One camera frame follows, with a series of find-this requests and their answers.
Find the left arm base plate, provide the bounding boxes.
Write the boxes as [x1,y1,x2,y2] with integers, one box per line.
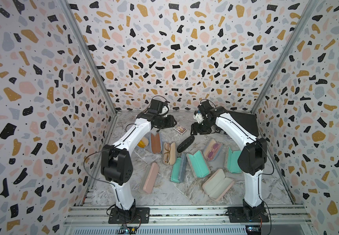
[108,207,150,224]

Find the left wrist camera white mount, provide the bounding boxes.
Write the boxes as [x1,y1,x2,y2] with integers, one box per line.
[159,105,169,117]

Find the grey case mint lining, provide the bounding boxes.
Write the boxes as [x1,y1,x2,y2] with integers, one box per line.
[170,152,188,183]

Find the playing card box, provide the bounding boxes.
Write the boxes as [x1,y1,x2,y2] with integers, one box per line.
[173,124,187,135]

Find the black briefcase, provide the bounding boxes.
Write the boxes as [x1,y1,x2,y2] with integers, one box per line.
[229,111,259,137]

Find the pink open glasses case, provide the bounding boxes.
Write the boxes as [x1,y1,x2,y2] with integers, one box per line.
[202,168,235,201]

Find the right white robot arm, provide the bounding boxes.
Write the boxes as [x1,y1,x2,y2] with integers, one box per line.
[191,99,267,220]

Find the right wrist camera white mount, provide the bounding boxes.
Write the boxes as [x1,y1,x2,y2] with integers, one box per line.
[193,111,204,123]

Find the pink closed glasses case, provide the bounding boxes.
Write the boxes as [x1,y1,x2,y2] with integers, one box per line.
[139,162,160,194]

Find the case with purple glasses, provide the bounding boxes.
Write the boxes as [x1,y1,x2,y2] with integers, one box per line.
[203,139,222,162]

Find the blue case brown lining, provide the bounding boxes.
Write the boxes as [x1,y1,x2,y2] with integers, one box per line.
[150,133,162,154]

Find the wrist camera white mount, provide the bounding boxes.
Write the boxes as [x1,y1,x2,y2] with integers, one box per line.
[159,105,169,117]
[193,111,204,123]

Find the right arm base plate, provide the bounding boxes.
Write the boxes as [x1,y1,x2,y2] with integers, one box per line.
[225,205,270,223]

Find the mint open glasses case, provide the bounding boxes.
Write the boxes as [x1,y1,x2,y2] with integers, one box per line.
[186,150,211,178]

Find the grey case with glasses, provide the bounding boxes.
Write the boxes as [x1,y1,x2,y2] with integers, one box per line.
[163,143,176,165]

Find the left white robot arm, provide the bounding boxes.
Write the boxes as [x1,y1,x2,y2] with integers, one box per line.
[100,99,177,220]

